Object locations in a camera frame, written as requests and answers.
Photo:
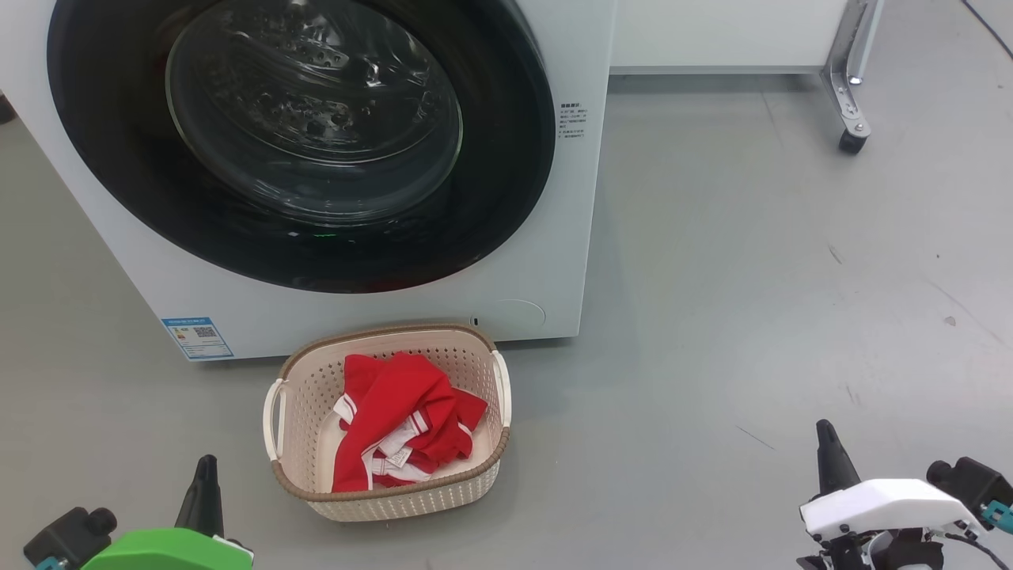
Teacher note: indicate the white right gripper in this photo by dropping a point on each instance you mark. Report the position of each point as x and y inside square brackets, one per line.
[886, 507]

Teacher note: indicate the blue energy label sticker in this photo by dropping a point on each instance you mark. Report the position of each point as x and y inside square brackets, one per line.
[198, 339]

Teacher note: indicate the red garment with white trim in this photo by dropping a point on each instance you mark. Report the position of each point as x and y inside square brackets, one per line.
[396, 404]

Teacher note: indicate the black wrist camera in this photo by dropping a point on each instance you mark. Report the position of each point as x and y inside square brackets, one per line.
[969, 483]
[71, 534]

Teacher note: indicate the small printed text label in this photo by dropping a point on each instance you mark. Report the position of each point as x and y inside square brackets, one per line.
[573, 120]

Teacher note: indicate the white partition with caster foot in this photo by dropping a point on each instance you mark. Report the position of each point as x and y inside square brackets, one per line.
[712, 32]

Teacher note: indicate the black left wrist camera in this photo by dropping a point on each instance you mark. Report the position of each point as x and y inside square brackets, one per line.
[71, 534]

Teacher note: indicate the cream perforated laundry basket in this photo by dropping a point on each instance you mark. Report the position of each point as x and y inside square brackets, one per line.
[309, 412]

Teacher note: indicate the black round glass washer door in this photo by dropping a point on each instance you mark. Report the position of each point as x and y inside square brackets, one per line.
[316, 142]

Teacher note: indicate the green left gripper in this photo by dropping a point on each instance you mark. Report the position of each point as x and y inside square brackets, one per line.
[166, 550]

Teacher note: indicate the white front-load washing machine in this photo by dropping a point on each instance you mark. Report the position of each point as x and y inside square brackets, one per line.
[546, 261]

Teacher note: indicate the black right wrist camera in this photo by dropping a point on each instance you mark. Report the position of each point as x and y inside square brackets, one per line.
[969, 483]

